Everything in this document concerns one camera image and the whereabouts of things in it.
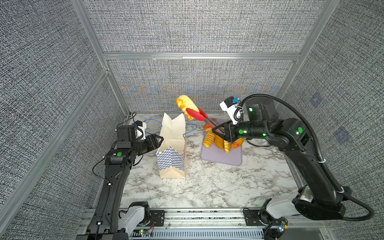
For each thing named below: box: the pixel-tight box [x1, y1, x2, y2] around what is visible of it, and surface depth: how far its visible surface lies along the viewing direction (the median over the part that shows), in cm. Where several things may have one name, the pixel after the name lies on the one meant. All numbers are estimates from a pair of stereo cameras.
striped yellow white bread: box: [223, 139, 232, 153], surface depth 96 cm
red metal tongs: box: [185, 106, 240, 148], surface depth 61 cm
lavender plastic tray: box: [201, 144, 242, 166], surface depth 97 cm
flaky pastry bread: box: [176, 95, 200, 120], surface depth 62 cm
